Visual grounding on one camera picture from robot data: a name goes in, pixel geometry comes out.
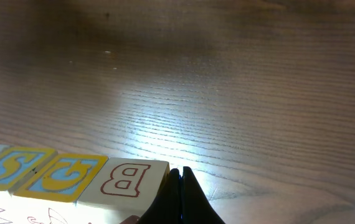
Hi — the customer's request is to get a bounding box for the wooden block red drawing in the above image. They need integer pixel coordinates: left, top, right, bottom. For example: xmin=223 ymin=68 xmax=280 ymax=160
xmin=76 ymin=157 xmax=170 ymax=224

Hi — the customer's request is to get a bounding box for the wooden block blue H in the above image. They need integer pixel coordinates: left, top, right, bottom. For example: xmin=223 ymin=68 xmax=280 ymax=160
xmin=13 ymin=153 xmax=108 ymax=203

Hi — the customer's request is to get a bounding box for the wooden block green bottom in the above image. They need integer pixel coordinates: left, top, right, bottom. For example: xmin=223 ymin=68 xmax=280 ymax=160
xmin=0 ymin=147 xmax=57 ymax=192

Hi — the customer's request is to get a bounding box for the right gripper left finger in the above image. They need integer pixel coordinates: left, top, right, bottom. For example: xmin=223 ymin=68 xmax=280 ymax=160
xmin=136 ymin=169 xmax=181 ymax=224

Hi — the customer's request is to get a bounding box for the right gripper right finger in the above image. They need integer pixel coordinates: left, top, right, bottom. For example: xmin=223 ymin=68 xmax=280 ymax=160
xmin=181 ymin=166 xmax=225 ymax=224

